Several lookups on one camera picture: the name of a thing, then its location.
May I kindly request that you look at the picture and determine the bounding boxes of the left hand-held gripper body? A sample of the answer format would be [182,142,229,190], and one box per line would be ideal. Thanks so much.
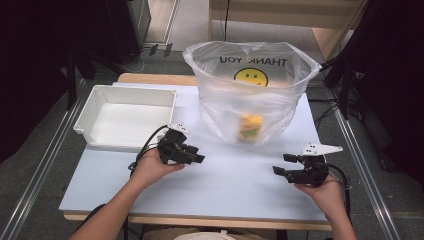
[156,122,195,166]

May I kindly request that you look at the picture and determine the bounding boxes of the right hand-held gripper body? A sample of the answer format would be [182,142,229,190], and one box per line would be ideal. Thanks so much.
[292,142,344,189]

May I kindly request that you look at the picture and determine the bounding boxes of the yellow juice box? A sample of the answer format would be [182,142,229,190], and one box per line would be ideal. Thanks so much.
[237,113,265,144]

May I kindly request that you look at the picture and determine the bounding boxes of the clear smiley plastic bag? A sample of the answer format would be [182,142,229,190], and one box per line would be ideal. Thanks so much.
[182,40,323,146]

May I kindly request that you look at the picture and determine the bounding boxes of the person's left hand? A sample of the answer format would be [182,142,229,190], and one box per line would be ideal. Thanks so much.
[130,148,186,190]

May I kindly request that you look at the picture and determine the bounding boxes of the person's right hand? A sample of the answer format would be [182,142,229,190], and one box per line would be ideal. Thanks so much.
[294,174,348,222]

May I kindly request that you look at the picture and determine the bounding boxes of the white plastic tray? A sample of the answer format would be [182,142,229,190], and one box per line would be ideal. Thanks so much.
[72,84,178,152]

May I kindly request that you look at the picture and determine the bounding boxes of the person's white shirt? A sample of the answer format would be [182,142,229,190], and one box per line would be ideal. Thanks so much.
[173,229,238,240]

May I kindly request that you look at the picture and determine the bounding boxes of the person's beige trousers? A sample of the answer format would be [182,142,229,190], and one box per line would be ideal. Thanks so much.
[142,224,285,240]

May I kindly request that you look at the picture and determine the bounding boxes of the black stand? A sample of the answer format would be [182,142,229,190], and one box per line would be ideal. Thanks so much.
[319,49,362,121]
[64,45,98,112]

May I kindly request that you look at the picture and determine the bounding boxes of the black curtain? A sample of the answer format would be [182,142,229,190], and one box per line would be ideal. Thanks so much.
[0,0,115,164]
[349,0,424,188]

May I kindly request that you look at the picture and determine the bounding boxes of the black cabinet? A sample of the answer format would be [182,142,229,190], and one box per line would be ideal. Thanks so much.
[105,0,152,65]

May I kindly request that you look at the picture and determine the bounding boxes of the light wooden shelf unit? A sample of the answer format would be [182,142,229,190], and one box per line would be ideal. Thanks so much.
[208,0,370,63]

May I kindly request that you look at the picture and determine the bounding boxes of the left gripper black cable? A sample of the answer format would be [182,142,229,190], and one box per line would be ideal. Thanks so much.
[121,124,169,240]

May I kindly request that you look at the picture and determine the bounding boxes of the aluminium floor rail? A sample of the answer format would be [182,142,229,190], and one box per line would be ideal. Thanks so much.
[327,89,402,240]
[0,79,92,240]

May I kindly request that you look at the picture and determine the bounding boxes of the black floor cables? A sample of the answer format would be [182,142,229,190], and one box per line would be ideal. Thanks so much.
[306,96,352,132]

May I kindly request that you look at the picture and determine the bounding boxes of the white floor cable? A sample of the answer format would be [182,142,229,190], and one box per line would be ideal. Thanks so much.
[127,49,148,74]

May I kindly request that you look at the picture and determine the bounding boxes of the dark curved strap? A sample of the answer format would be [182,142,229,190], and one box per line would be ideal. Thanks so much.
[73,203,108,234]

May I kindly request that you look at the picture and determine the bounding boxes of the black hanging cable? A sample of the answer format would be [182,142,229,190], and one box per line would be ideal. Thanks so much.
[223,0,231,43]

